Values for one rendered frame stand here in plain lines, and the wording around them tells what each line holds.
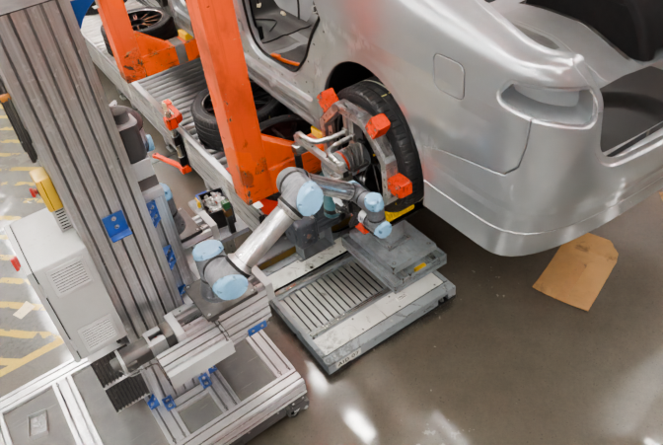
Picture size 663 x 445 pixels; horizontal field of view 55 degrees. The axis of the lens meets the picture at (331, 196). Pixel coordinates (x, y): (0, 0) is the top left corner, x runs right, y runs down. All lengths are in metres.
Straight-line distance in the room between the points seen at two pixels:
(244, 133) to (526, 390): 1.82
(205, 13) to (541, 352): 2.24
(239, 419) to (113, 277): 0.86
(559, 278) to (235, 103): 1.96
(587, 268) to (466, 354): 0.90
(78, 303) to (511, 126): 1.65
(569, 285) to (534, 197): 1.30
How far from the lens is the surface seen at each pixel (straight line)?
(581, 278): 3.70
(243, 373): 3.07
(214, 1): 2.92
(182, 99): 5.18
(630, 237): 4.03
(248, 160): 3.29
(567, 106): 2.39
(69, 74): 2.12
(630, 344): 3.47
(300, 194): 2.26
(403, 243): 3.51
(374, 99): 2.90
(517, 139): 2.29
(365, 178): 3.28
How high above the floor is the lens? 2.60
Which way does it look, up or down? 38 degrees down
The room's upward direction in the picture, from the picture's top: 8 degrees counter-clockwise
